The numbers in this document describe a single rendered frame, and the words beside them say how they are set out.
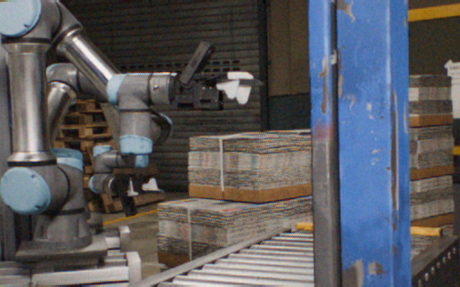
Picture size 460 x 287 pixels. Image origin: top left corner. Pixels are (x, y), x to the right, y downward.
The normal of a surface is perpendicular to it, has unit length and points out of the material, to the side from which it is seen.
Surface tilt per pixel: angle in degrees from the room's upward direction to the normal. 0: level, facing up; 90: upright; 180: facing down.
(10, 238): 90
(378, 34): 90
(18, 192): 98
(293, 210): 90
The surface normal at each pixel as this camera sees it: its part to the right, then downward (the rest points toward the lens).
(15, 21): -0.19, -0.06
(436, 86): 0.73, 0.03
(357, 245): -0.40, 0.07
